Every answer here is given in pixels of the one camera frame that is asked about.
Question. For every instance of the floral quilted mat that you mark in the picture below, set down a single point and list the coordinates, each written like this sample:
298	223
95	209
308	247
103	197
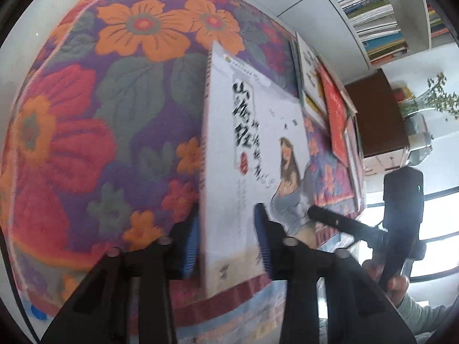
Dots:
103	138

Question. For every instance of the glass vase with plant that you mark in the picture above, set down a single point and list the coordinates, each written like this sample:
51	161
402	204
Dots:
413	109

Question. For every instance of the white yellow cartoon book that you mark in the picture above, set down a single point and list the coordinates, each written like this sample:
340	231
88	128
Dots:
310	75

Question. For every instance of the red book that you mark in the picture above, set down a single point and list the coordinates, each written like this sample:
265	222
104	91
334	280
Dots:
337	115

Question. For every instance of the brown wooden cabinet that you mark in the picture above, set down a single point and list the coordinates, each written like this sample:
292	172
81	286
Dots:
379	119

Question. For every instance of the white bookshelf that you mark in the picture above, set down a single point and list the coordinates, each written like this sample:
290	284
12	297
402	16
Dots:
357	37

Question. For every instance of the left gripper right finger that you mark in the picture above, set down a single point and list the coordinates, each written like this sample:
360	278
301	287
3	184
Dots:
358	310

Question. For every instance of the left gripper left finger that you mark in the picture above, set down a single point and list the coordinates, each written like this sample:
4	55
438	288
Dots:
98	309

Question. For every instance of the right hand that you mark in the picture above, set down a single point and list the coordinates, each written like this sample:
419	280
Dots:
397	286

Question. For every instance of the white illustrated book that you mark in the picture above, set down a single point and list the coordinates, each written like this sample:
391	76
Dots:
255	151

